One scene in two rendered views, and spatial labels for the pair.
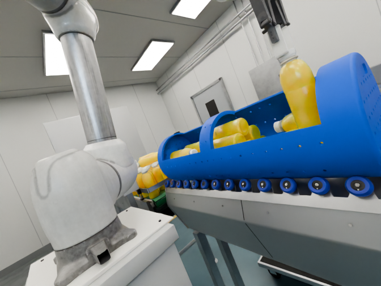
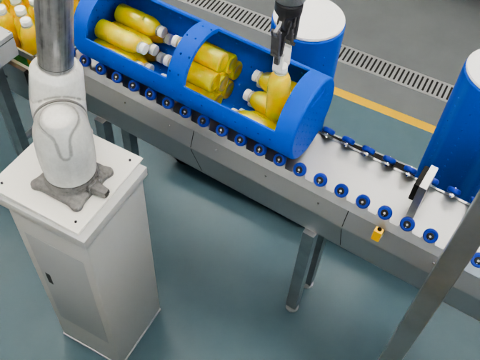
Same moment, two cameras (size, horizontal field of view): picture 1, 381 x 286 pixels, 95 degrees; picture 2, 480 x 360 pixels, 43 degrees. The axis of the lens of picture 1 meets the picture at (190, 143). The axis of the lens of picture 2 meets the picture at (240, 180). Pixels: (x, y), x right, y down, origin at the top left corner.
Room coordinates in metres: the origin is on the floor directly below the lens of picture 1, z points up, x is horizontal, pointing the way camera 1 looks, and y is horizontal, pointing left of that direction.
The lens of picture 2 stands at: (-0.74, 0.34, 2.49)
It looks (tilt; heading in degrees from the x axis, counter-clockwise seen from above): 52 degrees down; 335
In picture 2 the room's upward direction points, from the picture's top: 4 degrees clockwise
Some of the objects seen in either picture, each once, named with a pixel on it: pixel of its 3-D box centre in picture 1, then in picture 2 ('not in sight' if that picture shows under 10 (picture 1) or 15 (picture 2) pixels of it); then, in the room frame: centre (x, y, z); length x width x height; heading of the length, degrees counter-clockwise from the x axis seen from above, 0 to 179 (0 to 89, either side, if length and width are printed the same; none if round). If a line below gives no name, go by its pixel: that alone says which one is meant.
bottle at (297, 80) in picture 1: (301, 92); (278, 92); (0.44, -0.30, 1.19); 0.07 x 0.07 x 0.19
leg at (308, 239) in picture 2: not in sight; (300, 272); (0.26, -0.42, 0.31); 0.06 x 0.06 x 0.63; 36
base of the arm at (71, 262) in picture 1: (93, 240); (76, 176); (0.45, 0.33, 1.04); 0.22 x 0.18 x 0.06; 40
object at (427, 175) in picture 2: not in sight; (419, 191); (0.07, -0.64, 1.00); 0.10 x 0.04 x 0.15; 126
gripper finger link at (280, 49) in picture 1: (277, 42); (278, 62); (0.43, -0.29, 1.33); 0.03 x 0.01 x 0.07; 36
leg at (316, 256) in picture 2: not in sight; (316, 247); (0.34, -0.53, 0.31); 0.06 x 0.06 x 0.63; 36
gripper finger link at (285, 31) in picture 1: (285, 42); (286, 53); (0.45, -0.32, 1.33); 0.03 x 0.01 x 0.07; 36
